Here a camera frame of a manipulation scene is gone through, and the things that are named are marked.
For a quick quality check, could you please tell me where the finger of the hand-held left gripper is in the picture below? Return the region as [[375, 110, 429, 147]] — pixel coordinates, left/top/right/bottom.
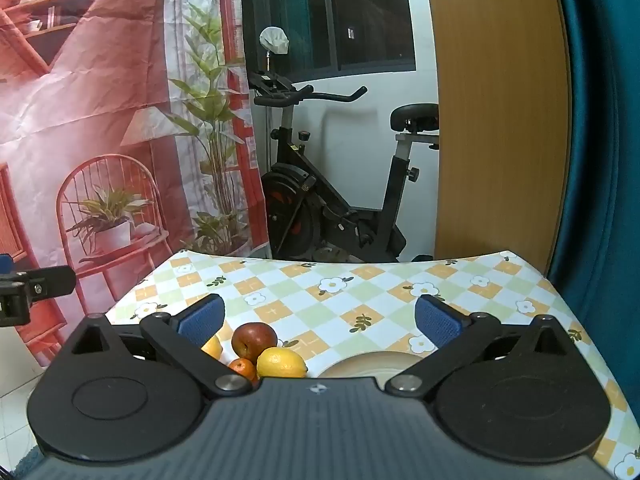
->
[[0, 254, 76, 326]]

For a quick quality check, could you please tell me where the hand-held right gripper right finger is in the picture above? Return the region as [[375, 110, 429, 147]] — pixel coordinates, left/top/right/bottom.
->
[[387, 295, 588, 399]]

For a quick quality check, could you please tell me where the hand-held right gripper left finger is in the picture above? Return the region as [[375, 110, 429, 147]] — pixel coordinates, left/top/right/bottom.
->
[[50, 294, 253, 399]]

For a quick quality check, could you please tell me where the small orange tangerine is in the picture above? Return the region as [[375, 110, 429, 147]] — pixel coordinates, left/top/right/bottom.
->
[[228, 358, 259, 382]]

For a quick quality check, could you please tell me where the beige round plate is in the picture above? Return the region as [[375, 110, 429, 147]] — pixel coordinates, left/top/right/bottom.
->
[[318, 352, 423, 380]]

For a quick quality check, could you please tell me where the red apple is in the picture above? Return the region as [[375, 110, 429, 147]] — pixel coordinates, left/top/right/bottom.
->
[[231, 322, 278, 364]]

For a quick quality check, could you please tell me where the large yellow lemon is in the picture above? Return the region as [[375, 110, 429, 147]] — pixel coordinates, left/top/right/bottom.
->
[[256, 347, 309, 379]]

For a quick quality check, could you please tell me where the checkered floral tablecloth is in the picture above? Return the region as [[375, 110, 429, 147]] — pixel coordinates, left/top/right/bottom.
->
[[105, 249, 640, 478]]

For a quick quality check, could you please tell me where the black exercise bike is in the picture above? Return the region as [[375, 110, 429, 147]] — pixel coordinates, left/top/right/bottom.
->
[[248, 71, 441, 264]]

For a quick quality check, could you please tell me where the red printed backdrop cloth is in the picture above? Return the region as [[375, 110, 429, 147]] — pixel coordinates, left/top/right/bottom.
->
[[0, 0, 271, 391]]

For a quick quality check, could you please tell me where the wooden door panel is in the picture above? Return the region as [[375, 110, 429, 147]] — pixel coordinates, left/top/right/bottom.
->
[[422, 0, 574, 261]]

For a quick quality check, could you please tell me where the teal curtain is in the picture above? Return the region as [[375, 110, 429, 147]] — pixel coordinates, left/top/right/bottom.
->
[[547, 0, 640, 331]]

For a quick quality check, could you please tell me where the white cloth cap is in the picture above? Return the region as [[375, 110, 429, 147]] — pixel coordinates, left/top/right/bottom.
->
[[259, 26, 290, 56]]

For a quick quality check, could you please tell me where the dark glass window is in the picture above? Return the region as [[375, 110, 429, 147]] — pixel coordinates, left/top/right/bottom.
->
[[240, 0, 417, 84]]

